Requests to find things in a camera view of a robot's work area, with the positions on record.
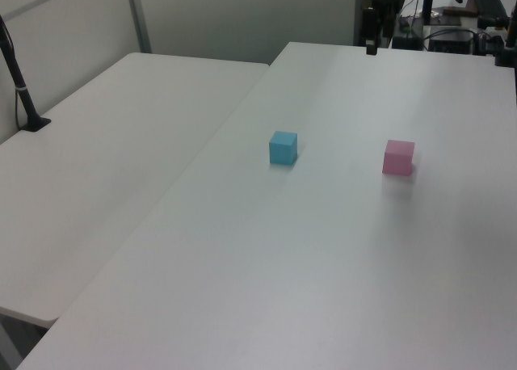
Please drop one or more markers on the black device with green light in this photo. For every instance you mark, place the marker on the black device with green light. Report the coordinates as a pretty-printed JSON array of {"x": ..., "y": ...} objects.
[{"x": 408, "y": 32}]

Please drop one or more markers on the black electronics box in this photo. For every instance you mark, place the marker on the black electronics box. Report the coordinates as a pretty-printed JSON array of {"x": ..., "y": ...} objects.
[{"x": 448, "y": 43}]

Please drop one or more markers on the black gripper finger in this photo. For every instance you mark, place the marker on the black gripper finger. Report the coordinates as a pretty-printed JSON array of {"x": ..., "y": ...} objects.
[
  {"x": 369, "y": 26},
  {"x": 387, "y": 20}
]

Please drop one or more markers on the blue cube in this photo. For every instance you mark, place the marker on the blue cube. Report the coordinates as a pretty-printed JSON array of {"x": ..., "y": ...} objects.
[{"x": 282, "y": 150}]

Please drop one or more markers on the black clamp mount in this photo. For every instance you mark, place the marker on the black clamp mount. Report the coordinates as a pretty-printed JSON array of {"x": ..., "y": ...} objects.
[{"x": 507, "y": 51}]

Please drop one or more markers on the pink cube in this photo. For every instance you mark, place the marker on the pink cube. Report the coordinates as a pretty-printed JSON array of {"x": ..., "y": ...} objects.
[{"x": 398, "y": 160}]

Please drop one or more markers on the black camera pole with base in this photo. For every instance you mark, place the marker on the black camera pole with base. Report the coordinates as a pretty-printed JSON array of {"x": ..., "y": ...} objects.
[{"x": 16, "y": 75}]

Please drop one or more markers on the black monitor stand pole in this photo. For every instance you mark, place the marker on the black monitor stand pole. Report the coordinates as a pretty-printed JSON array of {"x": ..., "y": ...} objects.
[{"x": 428, "y": 2}]

